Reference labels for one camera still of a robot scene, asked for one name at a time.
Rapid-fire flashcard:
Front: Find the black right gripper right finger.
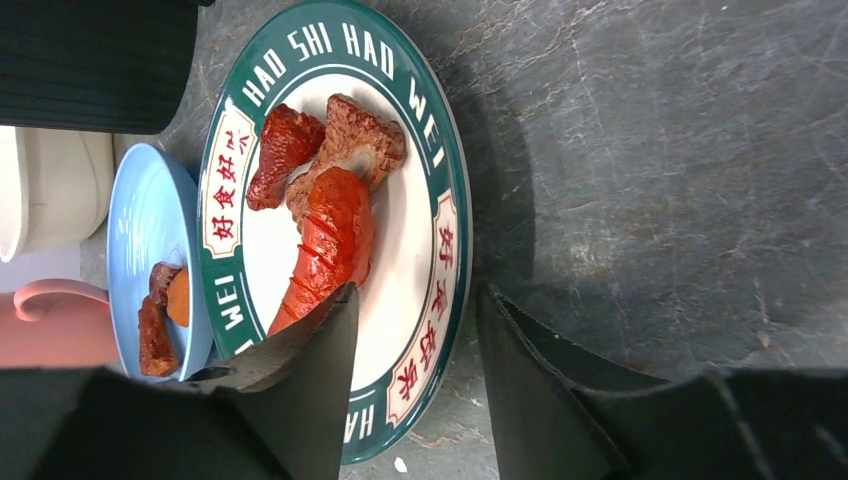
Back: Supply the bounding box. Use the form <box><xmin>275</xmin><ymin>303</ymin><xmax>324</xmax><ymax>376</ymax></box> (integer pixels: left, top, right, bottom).
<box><xmin>476</xmin><ymin>284</ymin><xmax>847</xmax><ymax>479</ymax></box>

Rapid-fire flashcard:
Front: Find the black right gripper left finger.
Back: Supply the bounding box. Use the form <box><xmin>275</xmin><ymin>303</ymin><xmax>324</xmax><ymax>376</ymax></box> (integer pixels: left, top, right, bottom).
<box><xmin>1</xmin><ymin>285</ymin><xmax>359</xmax><ymax>479</ymax></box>

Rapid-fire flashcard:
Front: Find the white patterned rim plate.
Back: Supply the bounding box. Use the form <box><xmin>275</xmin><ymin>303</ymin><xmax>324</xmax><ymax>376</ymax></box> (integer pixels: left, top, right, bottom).
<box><xmin>198</xmin><ymin>1</ymin><xmax>473</xmax><ymax>465</ymax></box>

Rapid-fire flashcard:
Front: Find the red-brown meat roll toy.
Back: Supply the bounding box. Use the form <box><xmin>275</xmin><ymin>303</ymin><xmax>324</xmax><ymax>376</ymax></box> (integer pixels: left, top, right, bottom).
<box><xmin>138</xmin><ymin>296</ymin><xmax>179</xmax><ymax>377</ymax></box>

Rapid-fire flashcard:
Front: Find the orange nugget toy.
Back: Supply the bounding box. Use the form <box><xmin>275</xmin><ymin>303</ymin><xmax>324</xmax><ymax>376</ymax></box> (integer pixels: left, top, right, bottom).
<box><xmin>166</xmin><ymin>269</ymin><xmax>191</xmax><ymax>328</ymax></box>

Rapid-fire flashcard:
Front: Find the red sausage toy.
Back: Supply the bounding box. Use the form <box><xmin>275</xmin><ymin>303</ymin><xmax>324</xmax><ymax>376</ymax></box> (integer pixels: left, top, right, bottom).
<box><xmin>267</xmin><ymin>167</ymin><xmax>376</xmax><ymax>336</ymax></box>

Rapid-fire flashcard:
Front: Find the brown octopus tentacle toy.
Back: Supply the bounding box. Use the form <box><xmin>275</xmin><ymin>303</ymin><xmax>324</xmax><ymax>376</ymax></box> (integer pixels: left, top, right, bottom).
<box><xmin>149</xmin><ymin>262</ymin><xmax>183</xmax><ymax>307</ymax></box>

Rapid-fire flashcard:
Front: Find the blue plate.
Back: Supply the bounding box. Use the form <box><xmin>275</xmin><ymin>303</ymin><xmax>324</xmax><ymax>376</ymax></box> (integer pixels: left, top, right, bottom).
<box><xmin>106</xmin><ymin>143</ymin><xmax>213</xmax><ymax>382</ymax></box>

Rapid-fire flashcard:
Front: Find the red drumstick toy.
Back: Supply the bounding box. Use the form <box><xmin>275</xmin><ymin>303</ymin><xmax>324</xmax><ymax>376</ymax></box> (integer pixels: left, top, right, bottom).
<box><xmin>246</xmin><ymin>103</ymin><xmax>325</xmax><ymax>211</ymax></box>

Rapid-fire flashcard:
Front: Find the brown steak piece toy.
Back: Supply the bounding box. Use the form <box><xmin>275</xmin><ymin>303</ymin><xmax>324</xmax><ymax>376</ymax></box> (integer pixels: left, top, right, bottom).
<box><xmin>286</xmin><ymin>93</ymin><xmax>407</xmax><ymax>231</ymax></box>

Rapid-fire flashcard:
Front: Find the white rectangular basin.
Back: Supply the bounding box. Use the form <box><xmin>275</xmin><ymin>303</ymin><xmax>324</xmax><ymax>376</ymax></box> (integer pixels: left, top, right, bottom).
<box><xmin>1</xmin><ymin>125</ymin><xmax>115</xmax><ymax>262</ymax></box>

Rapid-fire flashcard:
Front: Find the black trash bin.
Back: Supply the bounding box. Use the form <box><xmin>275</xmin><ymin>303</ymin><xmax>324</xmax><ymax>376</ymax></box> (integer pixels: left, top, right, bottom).
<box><xmin>1</xmin><ymin>0</ymin><xmax>207</xmax><ymax>135</ymax></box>

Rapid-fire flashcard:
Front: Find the pink handled cream mug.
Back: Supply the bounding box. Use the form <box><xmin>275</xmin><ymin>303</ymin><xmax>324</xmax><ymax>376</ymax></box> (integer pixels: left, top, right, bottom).
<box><xmin>1</xmin><ymin>279</ymin><xmax>120</xmax><ymax>369</ymax></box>

